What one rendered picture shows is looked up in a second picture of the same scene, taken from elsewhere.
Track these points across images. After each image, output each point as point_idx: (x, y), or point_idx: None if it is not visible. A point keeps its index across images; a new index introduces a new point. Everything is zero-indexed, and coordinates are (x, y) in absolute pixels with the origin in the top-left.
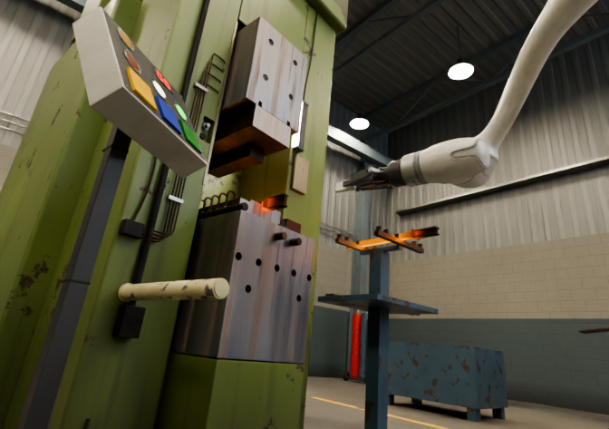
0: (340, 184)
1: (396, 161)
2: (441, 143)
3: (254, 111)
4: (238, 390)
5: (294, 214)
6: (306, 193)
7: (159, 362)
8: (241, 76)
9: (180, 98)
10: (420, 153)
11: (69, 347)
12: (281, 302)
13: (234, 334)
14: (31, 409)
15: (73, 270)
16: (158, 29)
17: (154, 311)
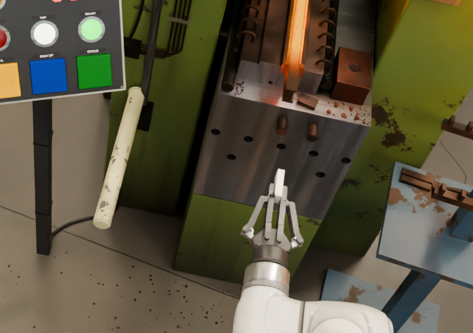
0: (276, 178)
1: (254, 257)
2: (242, 314)
3: None
4: (220, 215)
5: (422, 29)
6: None
7: (184, 140)
8: None
9: None
10: (246, 288)
11: (46, 173)
12: (286, 173)
13: (212, 183)
14: (35, 192)
15: (34, 139)
16: None
17: (172, 107)
